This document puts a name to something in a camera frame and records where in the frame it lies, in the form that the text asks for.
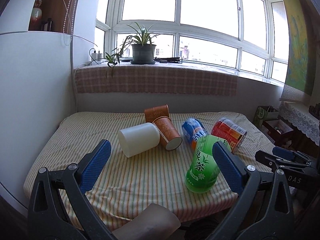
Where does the green tea cup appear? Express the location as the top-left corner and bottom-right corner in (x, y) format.
(185, 135), (231, 193)

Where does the red clear plastic cup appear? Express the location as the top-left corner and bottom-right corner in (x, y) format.
(211, 118), (247, 153)

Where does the blue orange plastic cup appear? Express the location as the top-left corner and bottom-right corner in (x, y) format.
(182, 118), (208, 151)

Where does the orange paper cup front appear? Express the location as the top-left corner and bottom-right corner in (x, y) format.
(152, 116), (182, 151)

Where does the orange paper cup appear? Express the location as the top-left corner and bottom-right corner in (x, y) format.
(152, 116), (182, 151)
(144, 105), (169, 122)

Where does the white plastic cup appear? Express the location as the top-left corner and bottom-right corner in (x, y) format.
(118, 122), (160, 158)

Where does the orange paper cup rear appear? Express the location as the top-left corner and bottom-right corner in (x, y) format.
(144, 105), (169, 122)

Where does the gloved left hand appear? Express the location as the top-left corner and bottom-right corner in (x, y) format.
(112, 203), (181, 239)

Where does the dark cardboard box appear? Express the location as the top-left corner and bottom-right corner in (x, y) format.
(260, 119), (295, 148)

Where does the white lace cloth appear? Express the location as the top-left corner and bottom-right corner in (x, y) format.
(279, 102), (319, 146)

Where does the green paper bag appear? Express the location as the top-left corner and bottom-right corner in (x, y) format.
(253, 106), (279, 128)

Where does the plaid windowsill cloth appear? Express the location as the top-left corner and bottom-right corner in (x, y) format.
(75, 64), (238, 96)

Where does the black item on windowsill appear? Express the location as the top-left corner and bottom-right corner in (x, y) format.
(154, 57), (183, 64)

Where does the large potted spider plant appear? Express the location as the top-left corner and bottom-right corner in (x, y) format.
(117, 22), (158, 64)

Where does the white charger plug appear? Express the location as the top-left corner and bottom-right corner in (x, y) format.
(89, 48), (103, 64)

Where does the small hanging plantlet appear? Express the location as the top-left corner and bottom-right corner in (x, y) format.
(101, 48), (123, 76)

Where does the wall map poster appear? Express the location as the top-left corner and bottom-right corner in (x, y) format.
(281, 0), (316, 101)

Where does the white window frame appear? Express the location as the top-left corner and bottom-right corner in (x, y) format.
(94, 0), (289, 82)

